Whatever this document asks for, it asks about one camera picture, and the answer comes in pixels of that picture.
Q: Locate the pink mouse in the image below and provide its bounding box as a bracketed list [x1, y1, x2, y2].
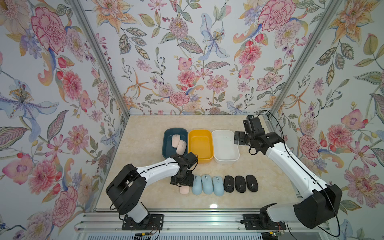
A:
[180, 186, 190, 195]
[172, 135, 181, 148]
[176, 140, 187, 156]

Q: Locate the light blue mouse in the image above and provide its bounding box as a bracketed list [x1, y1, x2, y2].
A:
[201, 175, 214, 195]
[192, 175, 203, 196]
[212, 176, 225, 197]

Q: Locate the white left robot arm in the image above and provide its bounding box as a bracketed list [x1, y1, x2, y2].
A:
[106, 152, 198, 224]

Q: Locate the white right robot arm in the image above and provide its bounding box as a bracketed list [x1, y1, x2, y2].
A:
[234, 132, 342, 229]

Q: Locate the dark teal storage box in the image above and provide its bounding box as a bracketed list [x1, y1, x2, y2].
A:
[162, 128, 188, 159]

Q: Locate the white storage box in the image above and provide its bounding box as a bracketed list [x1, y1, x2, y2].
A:
[212, 130, 240, 165]

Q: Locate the yellow storage box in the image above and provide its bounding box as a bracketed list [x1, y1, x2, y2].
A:
[188, 130, 214, 164]

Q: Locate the black mouse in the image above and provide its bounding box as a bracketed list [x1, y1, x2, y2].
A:
[235, 176, 247, 193]
[224, 175, 235, 193]
[246, 175, 259, 193]

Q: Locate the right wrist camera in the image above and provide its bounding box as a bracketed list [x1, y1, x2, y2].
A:
[243, 117, 265, 136]

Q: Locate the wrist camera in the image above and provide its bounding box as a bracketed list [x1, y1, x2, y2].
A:
[183, 152, 198, 169]
[243, 117, 265, 136]

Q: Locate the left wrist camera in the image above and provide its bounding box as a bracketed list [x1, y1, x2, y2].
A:
[183, 152, 198, 169]

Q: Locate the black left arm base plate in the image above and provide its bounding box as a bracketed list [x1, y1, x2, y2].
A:
[122, 214, 164, 231]

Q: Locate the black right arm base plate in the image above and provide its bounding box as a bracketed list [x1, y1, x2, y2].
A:
[240, 213, 287, 232]

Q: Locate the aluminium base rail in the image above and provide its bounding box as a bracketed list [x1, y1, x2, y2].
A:
[73, 208, 301, 240]

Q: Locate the right aluminium corner post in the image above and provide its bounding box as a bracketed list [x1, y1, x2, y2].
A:
[270, 1, 341, 117]

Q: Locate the aluminium corner post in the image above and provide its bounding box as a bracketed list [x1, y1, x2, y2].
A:
[270, 1, 341, 117]
[69, 0, 130, 120]

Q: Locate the left aluminium corner post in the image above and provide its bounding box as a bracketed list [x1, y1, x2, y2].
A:
[69, 0, 130, 120]

